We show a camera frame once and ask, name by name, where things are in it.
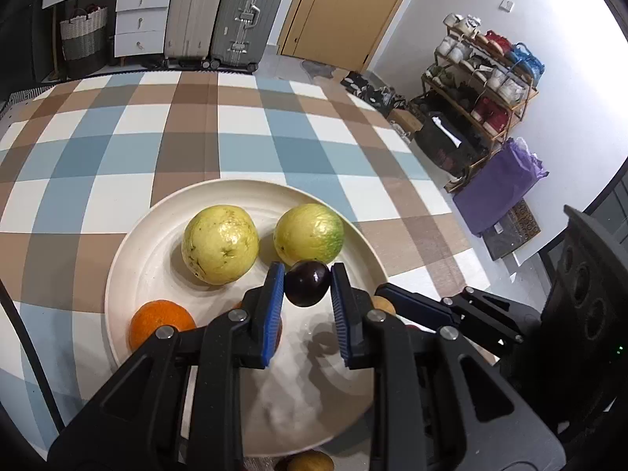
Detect black cable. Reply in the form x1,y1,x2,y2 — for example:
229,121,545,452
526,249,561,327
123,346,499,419
0,279,66,433

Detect yellow-green guava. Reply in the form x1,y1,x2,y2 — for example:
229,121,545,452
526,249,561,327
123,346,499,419
273,203,345,266

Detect pile of dark sandals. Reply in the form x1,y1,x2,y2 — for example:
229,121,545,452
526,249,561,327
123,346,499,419
340,71,409,115

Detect brown kiwi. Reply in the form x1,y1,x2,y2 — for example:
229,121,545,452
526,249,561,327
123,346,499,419
287,451,335,471

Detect checkered tablecloth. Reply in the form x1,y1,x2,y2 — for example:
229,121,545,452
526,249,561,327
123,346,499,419
0,69,491,471

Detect black and white rug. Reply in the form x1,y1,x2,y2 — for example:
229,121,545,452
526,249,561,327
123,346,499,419
0,85,56,110

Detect grey floor mat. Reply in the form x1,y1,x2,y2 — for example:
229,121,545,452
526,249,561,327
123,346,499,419
301,59,335,80

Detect cream round plate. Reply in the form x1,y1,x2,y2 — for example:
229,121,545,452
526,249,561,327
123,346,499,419
104,179,391,457

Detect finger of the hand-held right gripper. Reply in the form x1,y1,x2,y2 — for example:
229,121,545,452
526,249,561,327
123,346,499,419
442,287,543,361
377,283,459,330

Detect wooden door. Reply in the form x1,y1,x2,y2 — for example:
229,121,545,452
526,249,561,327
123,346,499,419
279,0,425,74

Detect purple bag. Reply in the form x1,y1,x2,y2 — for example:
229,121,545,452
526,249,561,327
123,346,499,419
452,137,550,237

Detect wooden shoe rack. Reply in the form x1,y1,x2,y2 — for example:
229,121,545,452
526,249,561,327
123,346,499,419
421,24,539,193

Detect brown doormat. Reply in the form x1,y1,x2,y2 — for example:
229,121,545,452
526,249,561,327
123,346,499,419
483,199,541,261

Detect dark purple plum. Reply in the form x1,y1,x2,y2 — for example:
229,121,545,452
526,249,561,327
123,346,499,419
285,261,331,308

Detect yellow guava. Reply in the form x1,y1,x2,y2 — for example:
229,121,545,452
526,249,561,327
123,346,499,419
181,206,260,286

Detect rows of shoes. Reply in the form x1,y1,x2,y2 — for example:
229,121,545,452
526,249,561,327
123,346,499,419
424,12,526,133

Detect beige suitcase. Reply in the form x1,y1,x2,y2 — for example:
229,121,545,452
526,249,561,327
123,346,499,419
163,0,232,70

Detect small cardboard box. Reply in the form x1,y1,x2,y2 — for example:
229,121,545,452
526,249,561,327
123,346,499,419
387,108,424,134

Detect woven laundry basket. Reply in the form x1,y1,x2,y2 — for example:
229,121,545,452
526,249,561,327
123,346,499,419
59,5,109,68

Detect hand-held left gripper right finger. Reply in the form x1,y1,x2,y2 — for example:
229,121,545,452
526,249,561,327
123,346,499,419
330,263,568,471

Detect white desk with drawers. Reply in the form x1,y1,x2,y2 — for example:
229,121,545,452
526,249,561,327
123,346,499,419
42,0,173,68

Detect black bag with white paper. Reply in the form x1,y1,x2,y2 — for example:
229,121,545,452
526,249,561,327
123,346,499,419
414,112,485,173

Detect grey suitcase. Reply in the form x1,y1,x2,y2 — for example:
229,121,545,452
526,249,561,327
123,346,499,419
210,0,290,72

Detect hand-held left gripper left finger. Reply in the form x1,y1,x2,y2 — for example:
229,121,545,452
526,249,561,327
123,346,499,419
46,261,286,471

